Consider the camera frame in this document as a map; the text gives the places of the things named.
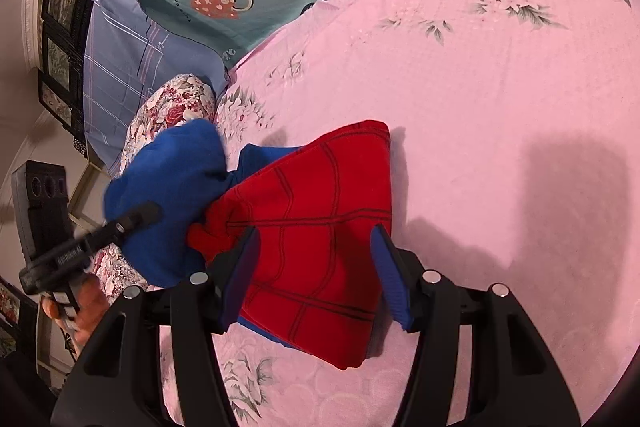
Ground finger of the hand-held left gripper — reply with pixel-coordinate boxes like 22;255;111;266
75;202;162;255

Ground blue and red pants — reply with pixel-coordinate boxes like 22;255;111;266
104;118;393;370

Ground blue-grey plaid pillow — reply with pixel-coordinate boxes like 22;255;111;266
82;0;233;172

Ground red floral quilt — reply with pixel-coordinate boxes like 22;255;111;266
92;74;218;293

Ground pink floral blanket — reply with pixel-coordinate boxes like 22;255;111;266
95;0;636;427

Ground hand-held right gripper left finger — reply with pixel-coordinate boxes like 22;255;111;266
50;227;261;427

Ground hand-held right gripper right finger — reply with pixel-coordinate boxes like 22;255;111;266
370;226;583;427

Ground person's left hand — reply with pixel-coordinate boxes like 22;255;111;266
42;274;112;358

